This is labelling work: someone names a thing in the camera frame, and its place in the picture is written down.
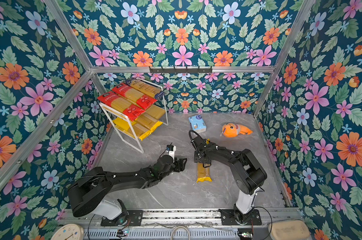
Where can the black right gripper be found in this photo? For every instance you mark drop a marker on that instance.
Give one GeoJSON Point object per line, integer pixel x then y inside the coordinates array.
{"type": "Point", "coordinates": [195, 158]}

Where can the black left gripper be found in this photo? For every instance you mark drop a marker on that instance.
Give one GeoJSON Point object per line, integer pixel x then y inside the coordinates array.
{"type": "Point", "coordinates": [180, 168]}

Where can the yellow Pastatime spaghetti pack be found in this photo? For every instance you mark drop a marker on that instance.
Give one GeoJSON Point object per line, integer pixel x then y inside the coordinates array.
{"type": "Point", "coordinates": [133, 129]}

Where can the red spaghetti pack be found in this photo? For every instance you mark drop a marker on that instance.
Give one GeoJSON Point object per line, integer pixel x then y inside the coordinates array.
{"type": "Point", "coordinates": [121, 104]}
{"type": "Point", "coordinates": [135, 96]}

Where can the blue gold spaghetti pack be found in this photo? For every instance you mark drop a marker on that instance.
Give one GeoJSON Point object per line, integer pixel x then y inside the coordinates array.
{"type": "Point", "coordinates": [146, 88]}

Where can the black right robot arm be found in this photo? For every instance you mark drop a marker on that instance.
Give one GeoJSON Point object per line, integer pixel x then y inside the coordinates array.
{"type": "Point", "coordinates": [248, 173]}

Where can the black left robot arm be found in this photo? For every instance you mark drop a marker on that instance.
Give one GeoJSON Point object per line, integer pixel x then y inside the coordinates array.
{"type": "Point", "coordinates": [87, 193]}

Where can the light blue tissue pack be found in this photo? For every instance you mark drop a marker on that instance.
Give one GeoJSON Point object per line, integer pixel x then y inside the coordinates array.
{"type": "Point", "coordinates": [197, 124]}

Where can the orange plush fish toy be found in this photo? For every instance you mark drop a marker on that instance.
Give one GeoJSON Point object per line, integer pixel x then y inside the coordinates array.
{"type": "Point", "coordinates": [232, 130]}

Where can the beige cushion pad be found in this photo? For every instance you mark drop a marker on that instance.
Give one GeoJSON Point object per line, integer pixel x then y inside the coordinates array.
{"type": "Point", "coordinates": [289, 230]}

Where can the white round clock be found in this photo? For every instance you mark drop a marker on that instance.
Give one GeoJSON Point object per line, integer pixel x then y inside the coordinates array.
{"type": "Point", "coordinates": [69, 232]}

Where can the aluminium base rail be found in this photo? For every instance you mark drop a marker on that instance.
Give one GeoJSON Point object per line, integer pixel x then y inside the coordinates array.
{"type": "Point", "coordinates": [182, 224]}

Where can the black wall hook rail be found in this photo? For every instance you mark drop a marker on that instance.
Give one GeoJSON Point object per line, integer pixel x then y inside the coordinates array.
{"type": "Point", "coordinates": [177, 70]}

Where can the white frame wooden shelf rack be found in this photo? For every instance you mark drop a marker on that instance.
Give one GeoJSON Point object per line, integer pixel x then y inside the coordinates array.
{"type": "Point", "coordinates": [157, 110]}

